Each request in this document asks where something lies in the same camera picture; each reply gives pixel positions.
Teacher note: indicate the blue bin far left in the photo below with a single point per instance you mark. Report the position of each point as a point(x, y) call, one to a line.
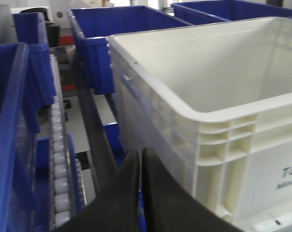
point(40, 90)

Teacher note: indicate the left white roller track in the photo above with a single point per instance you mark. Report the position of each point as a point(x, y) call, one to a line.
point(60, 208)

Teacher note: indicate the white plastic Totelife tote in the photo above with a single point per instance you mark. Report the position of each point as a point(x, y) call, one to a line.
point(215, 102)

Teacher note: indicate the blue bin left shelf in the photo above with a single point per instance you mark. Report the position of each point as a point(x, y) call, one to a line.
point(17, 196)

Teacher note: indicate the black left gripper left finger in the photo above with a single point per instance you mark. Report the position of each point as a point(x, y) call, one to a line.
point(115, 209)

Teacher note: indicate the blue bin far right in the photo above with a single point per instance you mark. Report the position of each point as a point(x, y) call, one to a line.
point(213, 11)

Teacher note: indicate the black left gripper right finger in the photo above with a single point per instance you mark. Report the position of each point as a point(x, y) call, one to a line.
point(168, 207)

